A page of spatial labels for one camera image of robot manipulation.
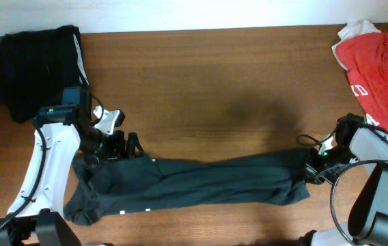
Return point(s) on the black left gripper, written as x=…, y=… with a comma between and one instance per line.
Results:
x=119, y=145

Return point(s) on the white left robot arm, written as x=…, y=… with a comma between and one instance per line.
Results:
x=61, y=131

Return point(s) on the dark green t-shirt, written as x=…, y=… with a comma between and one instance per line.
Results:
x=138, y=184

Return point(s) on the red and white garment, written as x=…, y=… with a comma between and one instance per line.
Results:
x=363, y=53

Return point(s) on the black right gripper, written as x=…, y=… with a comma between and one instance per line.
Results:
x=315, y=165

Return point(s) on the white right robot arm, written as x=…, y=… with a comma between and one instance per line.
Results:
x=353, y=143

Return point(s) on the folded black garment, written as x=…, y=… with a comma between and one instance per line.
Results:
x=36, y=66

